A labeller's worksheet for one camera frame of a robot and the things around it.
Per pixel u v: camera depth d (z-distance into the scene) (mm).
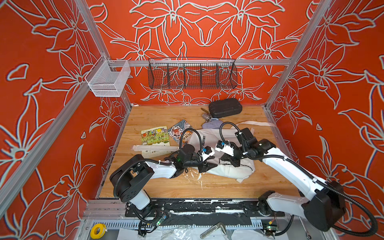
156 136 1005
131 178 456
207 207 743
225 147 664
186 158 659
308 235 661
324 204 382
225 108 1109
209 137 967
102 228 682
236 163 678
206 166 709
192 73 976
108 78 948
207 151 681
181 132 1034
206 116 1096
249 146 598
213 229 678
